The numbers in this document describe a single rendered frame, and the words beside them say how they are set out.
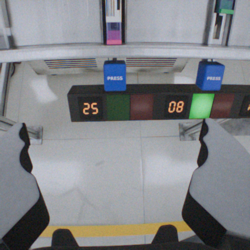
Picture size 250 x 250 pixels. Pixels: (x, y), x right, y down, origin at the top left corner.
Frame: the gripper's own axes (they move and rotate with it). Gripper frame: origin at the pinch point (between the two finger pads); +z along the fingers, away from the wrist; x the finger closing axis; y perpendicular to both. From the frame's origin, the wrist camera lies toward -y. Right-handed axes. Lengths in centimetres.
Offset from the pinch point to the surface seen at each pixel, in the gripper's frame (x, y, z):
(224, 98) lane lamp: 14.3, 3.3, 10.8
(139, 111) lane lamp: 3.0, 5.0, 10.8
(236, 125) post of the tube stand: 61, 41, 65
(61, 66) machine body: -24, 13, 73
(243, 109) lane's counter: 17.7, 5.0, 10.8
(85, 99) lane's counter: -3.7, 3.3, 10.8
